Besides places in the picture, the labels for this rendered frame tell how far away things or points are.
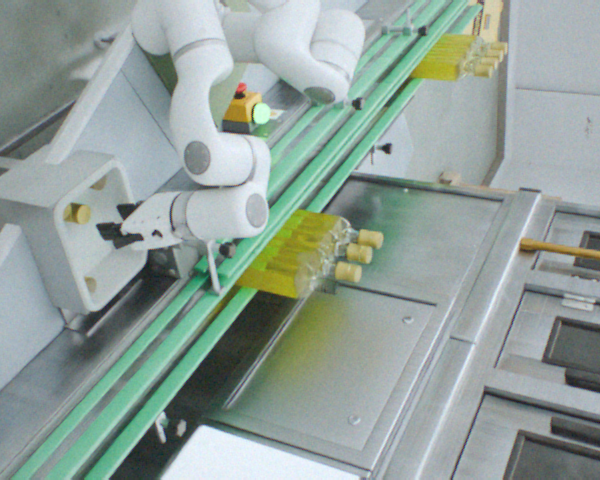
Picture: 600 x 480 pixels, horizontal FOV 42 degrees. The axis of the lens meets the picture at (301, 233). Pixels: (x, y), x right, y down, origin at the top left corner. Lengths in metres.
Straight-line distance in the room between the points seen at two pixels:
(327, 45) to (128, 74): 0.37
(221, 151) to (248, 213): 0.10
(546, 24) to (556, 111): 0.85
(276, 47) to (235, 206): 0.35
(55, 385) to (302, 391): 0.45
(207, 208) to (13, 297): 0.40
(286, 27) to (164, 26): 0.24
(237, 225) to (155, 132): 0.53
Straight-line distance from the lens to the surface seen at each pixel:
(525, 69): 7.67
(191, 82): 1.11
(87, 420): 1.31
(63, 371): 1.38
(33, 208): 1.29
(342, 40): 1.42
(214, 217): 1.11
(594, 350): 1.64
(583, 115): 7.77
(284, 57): 1.35
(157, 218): 1.18
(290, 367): 1.53
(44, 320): 1.43
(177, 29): 1.18
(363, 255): 1.56
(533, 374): 1.57
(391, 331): 1.58
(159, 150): 1.60
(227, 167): 1.07
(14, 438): 1.31
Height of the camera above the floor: 1.69
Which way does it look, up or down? 25 degrees down
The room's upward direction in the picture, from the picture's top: 101 degrees clockwise
